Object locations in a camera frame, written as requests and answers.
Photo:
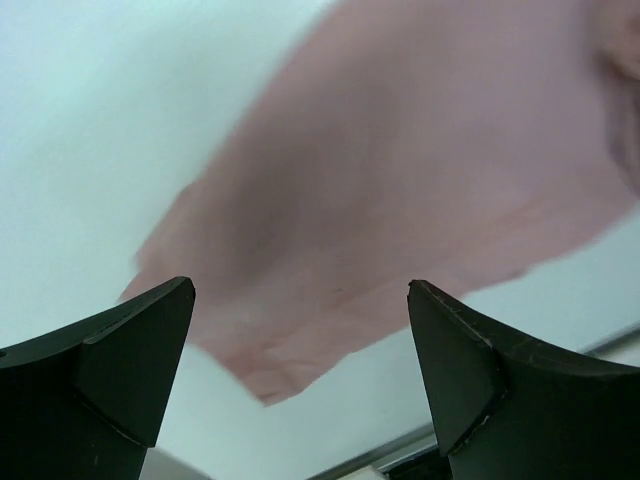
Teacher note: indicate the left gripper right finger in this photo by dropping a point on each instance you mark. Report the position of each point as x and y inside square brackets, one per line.
[508, 406]

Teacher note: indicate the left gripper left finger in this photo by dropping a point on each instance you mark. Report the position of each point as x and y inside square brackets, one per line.
[87, 401]

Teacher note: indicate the pink trousers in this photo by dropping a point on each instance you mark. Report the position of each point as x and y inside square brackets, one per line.
[460, 142]

